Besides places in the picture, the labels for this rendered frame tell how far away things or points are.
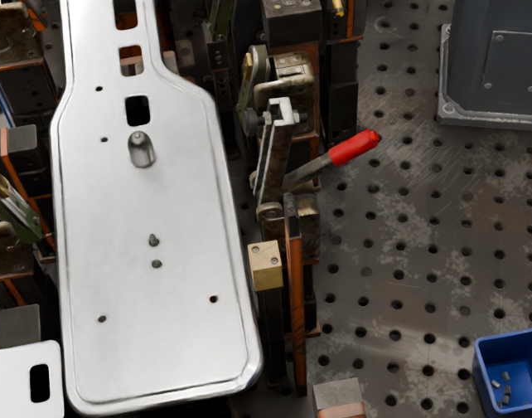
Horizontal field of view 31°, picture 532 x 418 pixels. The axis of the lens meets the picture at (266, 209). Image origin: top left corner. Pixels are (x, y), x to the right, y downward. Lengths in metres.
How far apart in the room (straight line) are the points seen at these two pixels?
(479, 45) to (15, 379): 0.82
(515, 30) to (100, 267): 0.70
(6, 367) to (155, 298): 0.18
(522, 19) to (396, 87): 0.30
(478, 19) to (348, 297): 0.45
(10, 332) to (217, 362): 0.25
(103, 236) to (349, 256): 0.45
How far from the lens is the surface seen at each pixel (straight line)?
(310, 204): 1.10
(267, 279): 1.06
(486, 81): 1.53
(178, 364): 1.07
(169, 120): 1.24
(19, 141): 1.28
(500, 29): 1.45
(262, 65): 1.16
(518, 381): 1.40
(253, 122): 0.96
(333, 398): 0.84
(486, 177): 1.56
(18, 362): 1.11
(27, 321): 1.16
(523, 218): 1.53
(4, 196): 1.13
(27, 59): 1.44
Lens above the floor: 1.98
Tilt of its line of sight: 59 degrees down
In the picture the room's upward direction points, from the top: 5 degrees counter-clockwise
